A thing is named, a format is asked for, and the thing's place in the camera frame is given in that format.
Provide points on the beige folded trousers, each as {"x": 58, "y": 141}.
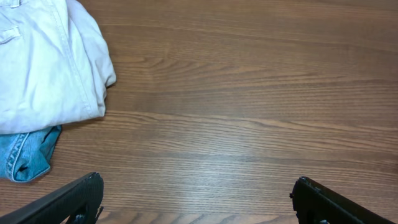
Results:
{"x": 55, "y": 65}

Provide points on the blue denim jeans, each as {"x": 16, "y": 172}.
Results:
{"x": 26, "y": 156}

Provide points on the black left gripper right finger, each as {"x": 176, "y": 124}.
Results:
{"x": 316, "y": 204}

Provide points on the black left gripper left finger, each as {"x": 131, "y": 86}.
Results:
{"x": 77, "y": 202}

